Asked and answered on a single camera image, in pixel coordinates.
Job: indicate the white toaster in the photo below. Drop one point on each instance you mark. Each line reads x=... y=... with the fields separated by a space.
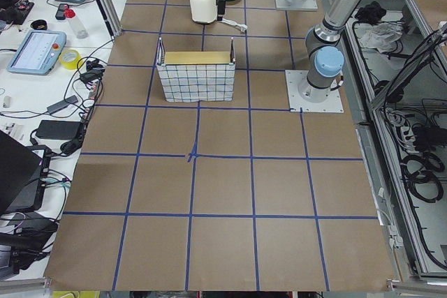
x=203 y=11

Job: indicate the wooden board in basket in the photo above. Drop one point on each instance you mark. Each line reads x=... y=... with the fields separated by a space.
x=197 y=58

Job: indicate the clear bottle red cap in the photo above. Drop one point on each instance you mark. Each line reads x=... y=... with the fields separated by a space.
x=75 y=23

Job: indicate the yellow tape roll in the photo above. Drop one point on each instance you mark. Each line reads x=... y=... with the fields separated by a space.
x=69 y=59

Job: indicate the black remote phone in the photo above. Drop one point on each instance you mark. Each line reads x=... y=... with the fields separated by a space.
x=60 y=13

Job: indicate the blue teach pendant near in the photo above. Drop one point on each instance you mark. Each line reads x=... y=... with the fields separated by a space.
x=38 y=52

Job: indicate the black power adapter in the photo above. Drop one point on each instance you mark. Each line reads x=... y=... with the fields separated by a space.
x=58 y=130

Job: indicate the black laptop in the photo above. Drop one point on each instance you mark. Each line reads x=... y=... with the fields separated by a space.
x=23 y=173

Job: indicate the wire grid basket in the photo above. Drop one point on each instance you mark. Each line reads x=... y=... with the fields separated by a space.
x=194 y=83

